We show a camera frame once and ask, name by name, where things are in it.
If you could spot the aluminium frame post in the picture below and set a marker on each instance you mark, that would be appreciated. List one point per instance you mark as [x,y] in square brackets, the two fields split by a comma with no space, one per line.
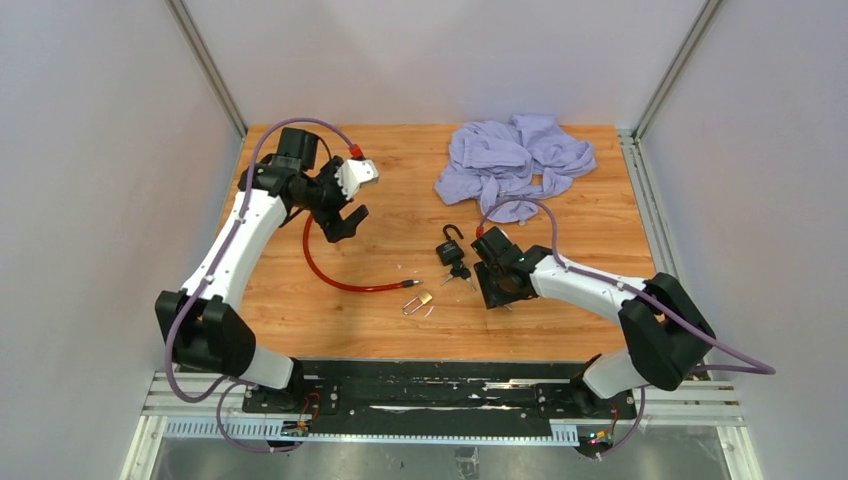
[704,19]
[194,38]

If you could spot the black padlock body with shackle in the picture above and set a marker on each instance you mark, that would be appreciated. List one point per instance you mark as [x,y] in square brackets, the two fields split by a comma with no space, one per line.
[449,252]

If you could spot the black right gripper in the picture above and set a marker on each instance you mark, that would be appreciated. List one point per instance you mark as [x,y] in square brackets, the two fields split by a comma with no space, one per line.
[494,298]

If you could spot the aluminium frame post left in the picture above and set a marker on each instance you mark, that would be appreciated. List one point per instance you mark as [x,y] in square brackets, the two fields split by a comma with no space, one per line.
[194,38]

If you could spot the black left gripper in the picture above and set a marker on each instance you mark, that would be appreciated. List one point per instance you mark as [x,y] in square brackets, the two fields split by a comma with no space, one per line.
[327,175]

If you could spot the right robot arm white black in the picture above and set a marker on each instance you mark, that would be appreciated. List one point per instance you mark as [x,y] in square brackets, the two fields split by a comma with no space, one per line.
[666,336]

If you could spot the crumpled lavender cloth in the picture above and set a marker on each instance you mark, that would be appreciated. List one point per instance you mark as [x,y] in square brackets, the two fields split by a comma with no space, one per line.
[507,167]

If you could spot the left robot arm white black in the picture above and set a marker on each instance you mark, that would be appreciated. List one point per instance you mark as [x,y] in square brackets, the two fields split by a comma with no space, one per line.
[200,322]

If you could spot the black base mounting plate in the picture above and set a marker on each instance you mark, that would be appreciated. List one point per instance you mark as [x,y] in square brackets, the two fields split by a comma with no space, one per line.
[454,399]

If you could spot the small brass padlock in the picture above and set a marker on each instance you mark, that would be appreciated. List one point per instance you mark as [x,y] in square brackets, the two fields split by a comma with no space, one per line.
[420,300]

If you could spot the aluminium frame post right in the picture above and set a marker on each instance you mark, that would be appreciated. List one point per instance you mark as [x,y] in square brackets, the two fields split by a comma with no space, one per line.
[704,19]

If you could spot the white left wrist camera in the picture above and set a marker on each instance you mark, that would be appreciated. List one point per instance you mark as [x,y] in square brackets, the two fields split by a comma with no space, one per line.
[353,175]

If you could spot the red cable lock black body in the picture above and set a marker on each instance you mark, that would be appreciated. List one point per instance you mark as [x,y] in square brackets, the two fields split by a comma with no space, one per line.
[305,243]

